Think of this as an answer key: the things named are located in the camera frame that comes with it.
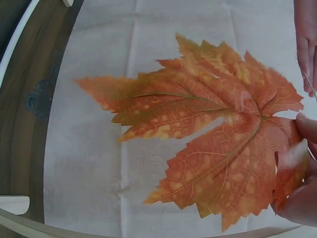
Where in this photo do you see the person's right hand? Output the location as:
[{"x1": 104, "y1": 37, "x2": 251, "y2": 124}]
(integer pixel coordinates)
[{"x1": 271, "y1": 113, "x2": 317, "y2": 235}]

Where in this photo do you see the person's left hand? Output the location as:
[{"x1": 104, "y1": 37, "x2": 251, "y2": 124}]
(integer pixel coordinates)
[{"x1": 294, "y1": 0, "x2": 317, "y2": 98}]

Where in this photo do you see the orange artificial maple leaf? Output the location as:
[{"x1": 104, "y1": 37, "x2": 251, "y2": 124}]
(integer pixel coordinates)
[{"x1": 74, "y1": 32, "x2": 310, "y2": 233}]

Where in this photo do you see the thin green leaf stem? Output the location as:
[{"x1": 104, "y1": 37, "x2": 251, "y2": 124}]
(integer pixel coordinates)
[{"x1": 303, "y1": 72, "x2": 317, "y2": 100}]

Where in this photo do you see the white paper towel sheet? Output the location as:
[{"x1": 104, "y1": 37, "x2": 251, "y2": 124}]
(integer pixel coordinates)
[{"x1": 43, "y1": 0, "x2": 317, "y2": 236}]

